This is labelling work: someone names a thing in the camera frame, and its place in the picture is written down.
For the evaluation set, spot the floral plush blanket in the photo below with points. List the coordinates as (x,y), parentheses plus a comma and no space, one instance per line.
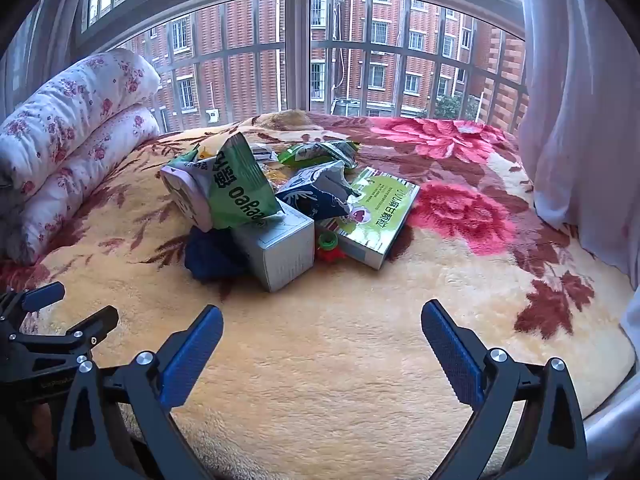
(320,360)

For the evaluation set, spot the red green plastic toy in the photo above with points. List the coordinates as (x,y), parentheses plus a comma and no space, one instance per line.
(327,251)

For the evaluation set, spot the grey curtain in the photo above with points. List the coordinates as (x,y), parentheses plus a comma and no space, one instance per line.
(35,50)

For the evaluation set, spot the dark blue cloth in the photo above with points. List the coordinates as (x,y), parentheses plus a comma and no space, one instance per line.
(210,257)

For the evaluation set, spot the small green snack bag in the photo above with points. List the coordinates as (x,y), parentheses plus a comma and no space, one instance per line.
(310,152)

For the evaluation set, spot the large green snack bag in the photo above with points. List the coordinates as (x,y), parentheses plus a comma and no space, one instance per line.
(240,185)

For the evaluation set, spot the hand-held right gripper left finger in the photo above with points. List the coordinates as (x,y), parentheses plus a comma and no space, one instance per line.
(192,355)

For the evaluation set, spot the white sheer curtain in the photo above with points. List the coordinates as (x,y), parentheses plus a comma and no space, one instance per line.
(575,110)

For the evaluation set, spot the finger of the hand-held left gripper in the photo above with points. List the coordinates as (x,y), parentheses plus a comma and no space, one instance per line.
(42,296)
(95,324)

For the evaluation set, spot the blue snack bag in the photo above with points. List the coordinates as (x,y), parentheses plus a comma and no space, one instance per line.
(310,195)

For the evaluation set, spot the yellow orange snack bag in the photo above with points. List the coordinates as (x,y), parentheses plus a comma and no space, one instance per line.
(272,175)

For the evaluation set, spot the green medicine box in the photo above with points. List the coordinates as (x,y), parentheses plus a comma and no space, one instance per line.
(380,210)

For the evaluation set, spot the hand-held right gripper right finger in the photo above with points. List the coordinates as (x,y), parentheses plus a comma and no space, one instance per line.
(452,355)

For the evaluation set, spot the folded floral quilt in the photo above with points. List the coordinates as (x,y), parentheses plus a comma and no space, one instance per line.
(65,125)

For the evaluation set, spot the grey white carton box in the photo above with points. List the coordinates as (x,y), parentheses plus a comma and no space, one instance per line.
(280,255)

